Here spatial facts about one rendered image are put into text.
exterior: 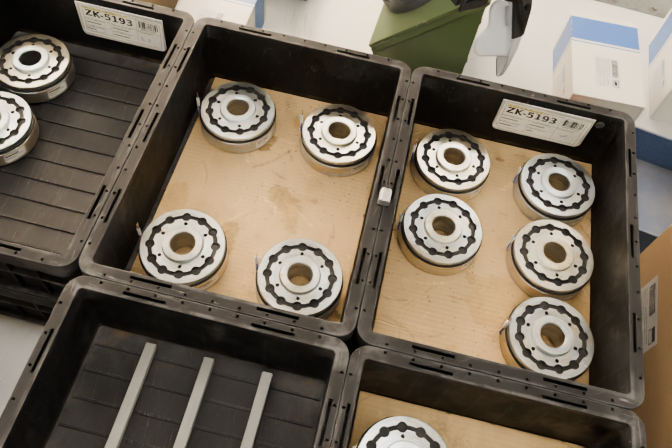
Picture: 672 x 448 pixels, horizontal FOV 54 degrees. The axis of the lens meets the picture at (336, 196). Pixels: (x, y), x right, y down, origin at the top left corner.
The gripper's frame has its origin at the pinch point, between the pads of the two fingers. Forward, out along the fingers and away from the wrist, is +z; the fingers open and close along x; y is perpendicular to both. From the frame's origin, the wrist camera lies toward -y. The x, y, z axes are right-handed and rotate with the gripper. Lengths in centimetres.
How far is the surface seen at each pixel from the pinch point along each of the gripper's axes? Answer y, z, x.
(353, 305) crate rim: 27.4, 8.7, 22.4
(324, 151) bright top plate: 17.2, 16.5, -0.3
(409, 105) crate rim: 7.2, 8.8, 2.0
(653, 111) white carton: -46, 27, 9
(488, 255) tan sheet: 4.7, 17.6, 21.8
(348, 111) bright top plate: 10.9, 16.3, -4.7
